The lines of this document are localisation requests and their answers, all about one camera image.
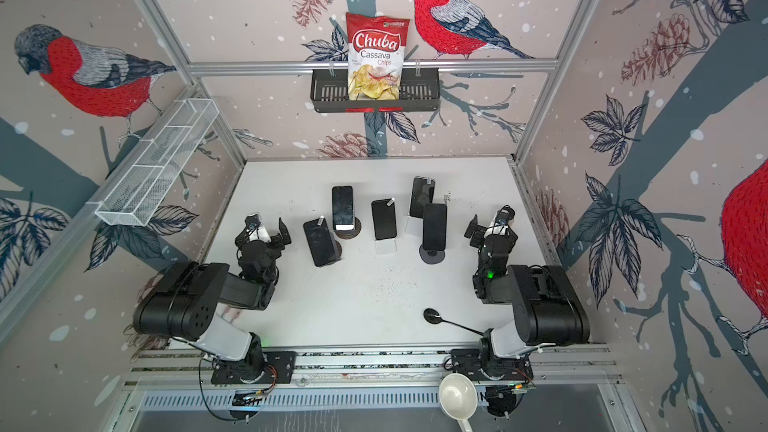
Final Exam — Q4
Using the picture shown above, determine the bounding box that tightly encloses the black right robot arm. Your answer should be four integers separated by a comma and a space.
464, 205, 591, 379

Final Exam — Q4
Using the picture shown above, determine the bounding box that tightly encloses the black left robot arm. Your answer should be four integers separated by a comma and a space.
132, 214, 292, 381

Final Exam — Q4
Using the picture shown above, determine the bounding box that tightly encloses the purple round phone stand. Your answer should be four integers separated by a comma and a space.
419, 244, 446, 265

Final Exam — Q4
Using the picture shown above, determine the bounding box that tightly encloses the dark round stand front left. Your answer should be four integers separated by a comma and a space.
331, 239, 342, 261

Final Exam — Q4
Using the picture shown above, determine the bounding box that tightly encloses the round wooden phone stand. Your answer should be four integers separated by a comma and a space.
334, 217, 362, 240

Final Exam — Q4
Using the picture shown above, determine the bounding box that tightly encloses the white phone stand rear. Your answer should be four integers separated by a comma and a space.
404, 216, 423, 237

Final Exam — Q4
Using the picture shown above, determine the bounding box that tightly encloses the white phone stand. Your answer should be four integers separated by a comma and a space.
375, 238, 397, 256
404, 216, 423, 237

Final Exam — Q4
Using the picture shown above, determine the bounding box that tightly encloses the black phone on wooden stand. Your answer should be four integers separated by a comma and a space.
332, 186, 355, 229

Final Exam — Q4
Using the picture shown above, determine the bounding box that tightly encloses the white phone stand centre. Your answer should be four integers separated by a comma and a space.
375, 238, 397, 256

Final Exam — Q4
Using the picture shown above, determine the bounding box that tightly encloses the black phone centre with sticker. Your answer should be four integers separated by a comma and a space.
371, 198, 397, 241

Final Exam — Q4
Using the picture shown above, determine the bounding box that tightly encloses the black ladle spoon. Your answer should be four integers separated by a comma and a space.
423, 308, 483, 336

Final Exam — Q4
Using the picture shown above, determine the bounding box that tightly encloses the white funnel cup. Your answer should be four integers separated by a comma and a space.
438, 373, 478, 432

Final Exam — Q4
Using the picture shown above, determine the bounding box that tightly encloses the red Chuba cassava chips bag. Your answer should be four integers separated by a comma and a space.
346, 13, 410, 101

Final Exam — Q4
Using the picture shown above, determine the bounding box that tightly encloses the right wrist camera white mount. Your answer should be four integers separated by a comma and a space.
484, 207, 514, 237

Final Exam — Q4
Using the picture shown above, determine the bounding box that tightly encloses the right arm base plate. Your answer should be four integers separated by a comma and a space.
444, 348, 534, 383

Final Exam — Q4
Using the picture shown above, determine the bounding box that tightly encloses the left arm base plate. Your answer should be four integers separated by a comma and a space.
211, 351, 297, 386

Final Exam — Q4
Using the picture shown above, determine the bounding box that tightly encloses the white wire wall shelf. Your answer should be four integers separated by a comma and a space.
95, 98, 219, 226

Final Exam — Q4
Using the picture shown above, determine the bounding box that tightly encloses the black wire wall basket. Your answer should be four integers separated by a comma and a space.
310, 67, 440, 113

